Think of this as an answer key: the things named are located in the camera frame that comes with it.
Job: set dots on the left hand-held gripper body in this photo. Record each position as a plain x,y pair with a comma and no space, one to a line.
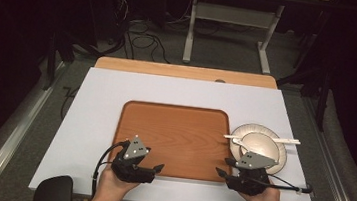
128,172

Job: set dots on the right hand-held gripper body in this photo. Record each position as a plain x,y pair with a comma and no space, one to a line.
248,183

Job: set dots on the white plastic spoon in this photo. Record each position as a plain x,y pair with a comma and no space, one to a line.
237,142

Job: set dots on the wooden tray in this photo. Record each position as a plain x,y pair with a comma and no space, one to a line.
179,140

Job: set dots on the white paper bowl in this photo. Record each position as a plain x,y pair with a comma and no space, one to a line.
260,145

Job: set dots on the white paper plate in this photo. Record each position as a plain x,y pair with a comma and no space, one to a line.
282,153

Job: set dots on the white chopsticks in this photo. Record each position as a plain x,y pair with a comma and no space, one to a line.
287,141

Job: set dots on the person's left hand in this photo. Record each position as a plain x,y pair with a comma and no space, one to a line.
113,187

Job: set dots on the white table board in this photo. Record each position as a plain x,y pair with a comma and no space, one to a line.
99,105

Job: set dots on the wooden table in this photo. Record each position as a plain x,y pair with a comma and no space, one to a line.
169,70

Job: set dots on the black stand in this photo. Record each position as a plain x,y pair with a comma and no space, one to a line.
321,88
53,57

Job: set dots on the metal floor rail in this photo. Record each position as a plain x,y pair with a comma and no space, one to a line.
334,163
12,130

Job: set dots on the white metal desk frame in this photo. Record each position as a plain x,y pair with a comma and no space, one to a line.
229,13

